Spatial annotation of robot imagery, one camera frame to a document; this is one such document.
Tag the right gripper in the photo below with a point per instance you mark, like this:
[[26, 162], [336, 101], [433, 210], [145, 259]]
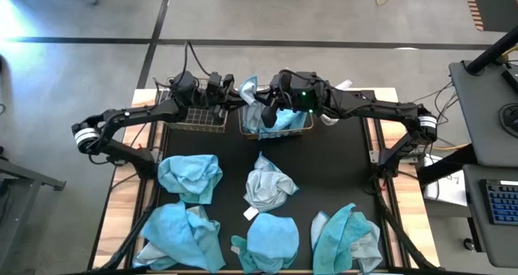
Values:
[[299, 103]]

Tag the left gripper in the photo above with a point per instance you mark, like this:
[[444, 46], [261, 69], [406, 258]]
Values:
[[212, 99]]

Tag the teal microfiber towel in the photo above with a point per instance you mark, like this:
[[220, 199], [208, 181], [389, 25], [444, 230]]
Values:
[[338, 242]]

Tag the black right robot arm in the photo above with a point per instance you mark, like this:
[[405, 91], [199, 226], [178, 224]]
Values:
[[376, 107]]

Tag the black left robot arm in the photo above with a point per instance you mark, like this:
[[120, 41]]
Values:
[[133, 113]]

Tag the clear plastic spray bottle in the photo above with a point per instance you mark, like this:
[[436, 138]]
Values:
[[344, 84]]

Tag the black desk leg beam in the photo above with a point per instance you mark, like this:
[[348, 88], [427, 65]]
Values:
[[445, 166]]

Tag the white paper sheet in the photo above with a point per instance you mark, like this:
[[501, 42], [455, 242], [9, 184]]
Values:
[[449, 190]]

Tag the grey desk top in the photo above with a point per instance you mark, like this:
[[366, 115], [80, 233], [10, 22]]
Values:
[[477, 117], [506, 242]]

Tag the black pole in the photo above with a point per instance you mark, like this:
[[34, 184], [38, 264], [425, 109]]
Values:
[[491, 50]]

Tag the round black device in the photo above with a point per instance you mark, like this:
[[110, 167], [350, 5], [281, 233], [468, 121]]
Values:
[[510, 119]]

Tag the striped edge floor mat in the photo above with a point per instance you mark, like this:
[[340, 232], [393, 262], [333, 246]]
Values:
[[498, 8]]

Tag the blue backlit keyboard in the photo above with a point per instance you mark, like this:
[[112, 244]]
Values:
[[502, 202]]

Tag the grey metal furniture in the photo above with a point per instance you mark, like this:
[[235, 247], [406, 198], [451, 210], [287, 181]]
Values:
[[16, 226]]

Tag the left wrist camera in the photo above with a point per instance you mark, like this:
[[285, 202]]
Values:
[[214, 81]]

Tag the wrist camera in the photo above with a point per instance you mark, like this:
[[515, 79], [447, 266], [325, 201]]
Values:
[[307, 81], [214, 81]]

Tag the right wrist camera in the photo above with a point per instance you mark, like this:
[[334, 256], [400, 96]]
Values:
[[307, 81]]

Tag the black metal table frame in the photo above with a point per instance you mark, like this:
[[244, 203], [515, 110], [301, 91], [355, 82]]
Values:
[[373, 133]]

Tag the black diagonal frame strut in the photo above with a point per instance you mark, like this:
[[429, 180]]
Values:
[[129, 238], [398, 232]]

